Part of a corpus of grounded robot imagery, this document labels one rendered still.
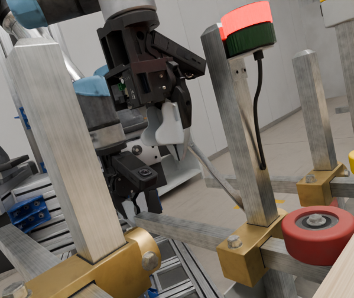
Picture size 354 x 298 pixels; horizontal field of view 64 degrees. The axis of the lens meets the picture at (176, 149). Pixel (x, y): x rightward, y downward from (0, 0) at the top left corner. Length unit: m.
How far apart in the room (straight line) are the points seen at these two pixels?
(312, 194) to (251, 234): 0.21
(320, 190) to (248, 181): 0.20
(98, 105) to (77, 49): 2.86
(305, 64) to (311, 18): 7.94
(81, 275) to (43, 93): 0.15
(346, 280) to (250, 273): 0.15
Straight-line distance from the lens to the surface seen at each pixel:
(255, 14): 0.38
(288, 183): 0.67
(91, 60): 3.49
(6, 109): 3.05
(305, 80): 0.63
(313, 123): 0.64
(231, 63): 0.40
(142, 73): 0.38
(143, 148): 0.92
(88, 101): 0.62
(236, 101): 0.40
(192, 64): 0.46
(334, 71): 8.43
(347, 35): 0.87
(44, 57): 0.26
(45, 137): 0.25
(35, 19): 0.56
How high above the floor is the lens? 1.09
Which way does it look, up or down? 10 degrees down
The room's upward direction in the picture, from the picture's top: 16 degrees counter-clockwise
